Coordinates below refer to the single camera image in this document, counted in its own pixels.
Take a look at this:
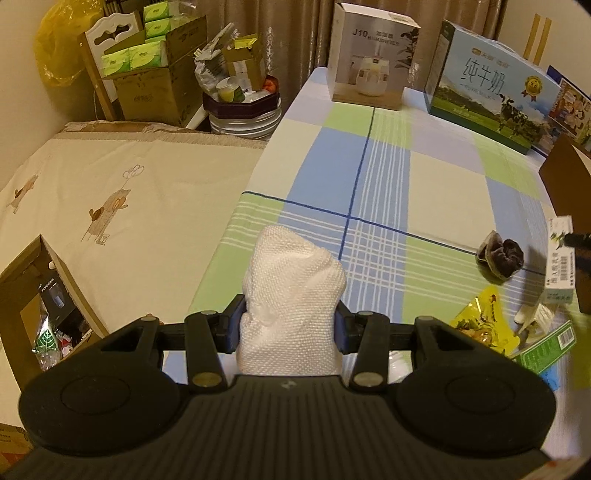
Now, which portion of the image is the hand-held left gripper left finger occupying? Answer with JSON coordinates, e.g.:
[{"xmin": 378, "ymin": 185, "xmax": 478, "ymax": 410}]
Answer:
[{"xmin": 104, "ymin": 294, "xmax": 247, "ymax": 394}]

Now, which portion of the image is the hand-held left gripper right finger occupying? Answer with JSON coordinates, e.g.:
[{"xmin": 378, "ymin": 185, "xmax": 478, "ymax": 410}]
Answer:
[{"xmin": 335, "ymin": 300, "xmax": 472, "ymax": 394}]

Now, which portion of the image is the white green medicine box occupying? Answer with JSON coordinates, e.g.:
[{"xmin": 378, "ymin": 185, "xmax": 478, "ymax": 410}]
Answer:
[{"xmin": 544, "ymin": 215, "xmax": 579, "ymax": 304}]

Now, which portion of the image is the white textured towel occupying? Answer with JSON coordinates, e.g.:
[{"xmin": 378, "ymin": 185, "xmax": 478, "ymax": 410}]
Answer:
[{"xmin": 235, "ymin": 224, "xmax": 347, "ymax": 377}]

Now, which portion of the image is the brown cardboard box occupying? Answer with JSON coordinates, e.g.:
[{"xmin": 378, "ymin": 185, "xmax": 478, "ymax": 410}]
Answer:
[{"xmin": 539, "ymin": 134, "xmax": 591, "ymax": 219}]

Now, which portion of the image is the green box with barcode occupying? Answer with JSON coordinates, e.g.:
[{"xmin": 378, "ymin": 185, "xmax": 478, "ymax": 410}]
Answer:
[{"xmin": 515, "ymin": 318, "xmax": 578, "ymax": 376}]

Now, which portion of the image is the yellow snack packet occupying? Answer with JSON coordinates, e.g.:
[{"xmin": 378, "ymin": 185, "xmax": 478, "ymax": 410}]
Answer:
[{"xmin": 450, "ymin": 285, "xmax": 521, "ymax": 357}]

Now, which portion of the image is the small white item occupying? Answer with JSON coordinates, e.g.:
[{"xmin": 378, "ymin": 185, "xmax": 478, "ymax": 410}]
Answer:
[{"xmin": 515, "ymin": 302, "xmax": 555, "ymax": 334}]

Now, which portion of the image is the colourful printed box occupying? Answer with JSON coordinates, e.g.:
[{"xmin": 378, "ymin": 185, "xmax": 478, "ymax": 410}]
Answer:
[{"xmin": 547, "ymin": 65, "xmax": 591, "ymax": 154}]

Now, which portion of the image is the checkered blue green cloth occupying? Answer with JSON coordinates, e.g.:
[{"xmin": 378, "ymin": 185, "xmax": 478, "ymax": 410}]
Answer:
[{"xmin": 164, "ymin": 67, "xmax": 591, "ymax": 462}]

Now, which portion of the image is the beige bear print sheet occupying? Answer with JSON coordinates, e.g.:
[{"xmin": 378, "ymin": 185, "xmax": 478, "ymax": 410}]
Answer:
[{"xmin": 0, "ymin": 121, "xmax": 269, "ymax": 416}]

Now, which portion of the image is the open cardboard box with window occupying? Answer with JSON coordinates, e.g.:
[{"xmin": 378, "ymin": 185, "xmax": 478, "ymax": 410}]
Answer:
[{"xmin": 0, "ymin": 234, "xmax": 110, "ymax": 389}]

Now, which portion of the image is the small black box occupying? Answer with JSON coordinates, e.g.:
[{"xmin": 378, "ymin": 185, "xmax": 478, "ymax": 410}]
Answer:
[{"xmin": 39, "ymin": 277, "xmax": 77, "ymax": 324}]

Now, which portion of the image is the blue milk carton box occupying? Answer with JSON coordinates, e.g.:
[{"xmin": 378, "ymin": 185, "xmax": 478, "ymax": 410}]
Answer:
[{"xmin": 425, "ymin": 19, "xmax": 562, "ymax": 156}]

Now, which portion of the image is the green leaf packet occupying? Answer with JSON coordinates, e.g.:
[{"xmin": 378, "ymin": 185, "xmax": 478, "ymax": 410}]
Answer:
[{"xmin": 32, "ymin": 323, "xmax": 64, "ymax": 371}]

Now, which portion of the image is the white bucket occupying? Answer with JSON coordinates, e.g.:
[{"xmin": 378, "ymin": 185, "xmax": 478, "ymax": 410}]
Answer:
[{"xmin": 209, "ymin": 104, "xmax": 280, "ymax": 142}]

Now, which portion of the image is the dark octagonal tin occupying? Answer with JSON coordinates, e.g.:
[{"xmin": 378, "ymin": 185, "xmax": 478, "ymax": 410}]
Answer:
[{"xmin": 202, "ymin": 88, "xmax": 282, "ymax": 123}]

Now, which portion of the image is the green white cup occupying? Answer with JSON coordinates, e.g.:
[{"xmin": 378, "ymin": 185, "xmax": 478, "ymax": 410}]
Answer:
[{"xmin": 216, "ymin": 78, "xmax": 245, "ymax": 103}]

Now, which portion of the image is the large cardboard tissue box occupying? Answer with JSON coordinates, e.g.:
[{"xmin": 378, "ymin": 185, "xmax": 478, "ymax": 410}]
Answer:
[{"xmin": 102, "ymin": 16, "xmax": 208, "ymax": 128}]

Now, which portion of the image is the orange red box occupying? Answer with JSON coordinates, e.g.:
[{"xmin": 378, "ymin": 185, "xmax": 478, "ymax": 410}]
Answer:
[{"xmin": 0, "ymin": 411, "xmax": 34, "ymax": 468}]

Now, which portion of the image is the small open cardboard box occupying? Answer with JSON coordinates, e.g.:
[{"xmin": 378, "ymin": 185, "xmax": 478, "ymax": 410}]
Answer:
[{"xmin": 222, "ymin": 36, "xmax": 269, "ymax": 91}]

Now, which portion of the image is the crumpled silver bag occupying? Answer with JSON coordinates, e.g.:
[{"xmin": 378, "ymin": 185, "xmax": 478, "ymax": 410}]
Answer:
[{"xmin": 193, "ymin": 23, "xmax": 237, "ymax": 99}]

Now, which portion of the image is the white humidifier box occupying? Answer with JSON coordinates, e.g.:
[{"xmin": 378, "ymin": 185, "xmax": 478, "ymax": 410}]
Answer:
[{"xmin": 327, "ymin": 1, "xmax": 422, "ymax": 112}]

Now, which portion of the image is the stack of green tissue packs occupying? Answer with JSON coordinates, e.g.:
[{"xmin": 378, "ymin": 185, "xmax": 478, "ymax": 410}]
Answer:
[{"xmin": 100, "ymin": 2, "xmax": 174, "ymax": 78}]

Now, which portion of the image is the brown curtain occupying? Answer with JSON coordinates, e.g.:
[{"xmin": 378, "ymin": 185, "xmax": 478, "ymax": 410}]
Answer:
[{"xmin": 0, "ymin": 0, "xmax": 509, "ymax": 134}]

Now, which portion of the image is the wooden chair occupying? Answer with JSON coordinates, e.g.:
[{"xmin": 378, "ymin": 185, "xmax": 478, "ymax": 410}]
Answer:
[{"xmin": 78, "ymin": 10, "xmax": 145, "ymax": 121}]

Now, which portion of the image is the yellow plastic bag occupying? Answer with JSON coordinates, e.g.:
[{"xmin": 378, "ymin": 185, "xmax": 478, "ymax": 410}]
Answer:
[{"xmin": 36, "ymin": 0, "xmax": 112, "ymax": 89}]

